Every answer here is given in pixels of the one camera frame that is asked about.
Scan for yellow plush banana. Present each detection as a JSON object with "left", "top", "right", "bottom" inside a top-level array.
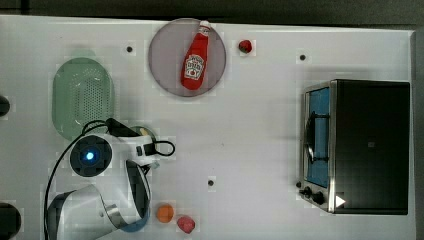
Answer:
[{"left": 140, "top": 128, "right": 149, "bottom": 136}]

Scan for red strawberry toy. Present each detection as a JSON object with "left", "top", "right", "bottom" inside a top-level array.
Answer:
[{"left": 177, "top": 216, "right": 196, "bottom": 234}]

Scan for small red tomato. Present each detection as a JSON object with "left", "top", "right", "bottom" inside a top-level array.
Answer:
[{"left": 238, "top": 40, "right": 252, "bottom": 54}]

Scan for red ketchup bottle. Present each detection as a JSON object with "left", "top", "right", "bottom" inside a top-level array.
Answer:
[{"left": 180, "top": 21, "right": 211, "bottom": 90}]

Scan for orange fruit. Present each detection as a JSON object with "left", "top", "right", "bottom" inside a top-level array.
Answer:
[{"left": 156, "top": 204, "right": 174, "bottom": 223}]

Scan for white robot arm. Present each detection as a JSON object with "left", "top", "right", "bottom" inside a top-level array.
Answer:
[{"left": 45, "top": 134, "right": 157, "bottom": 240}]

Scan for green colander bowl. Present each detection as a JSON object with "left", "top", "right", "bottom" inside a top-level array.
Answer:
[{"left": 52, "top": 57, "right": 115, "bottom": 141}]

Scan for blue bowl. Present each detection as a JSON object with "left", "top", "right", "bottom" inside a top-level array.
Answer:
[{"left": 122, "top": 212, "right": 150, "bottom": 233}]

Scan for grey round plate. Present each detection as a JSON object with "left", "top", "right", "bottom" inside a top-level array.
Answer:
[{"left": 148, "top": 19, "right": 226, "bottom": 97}]

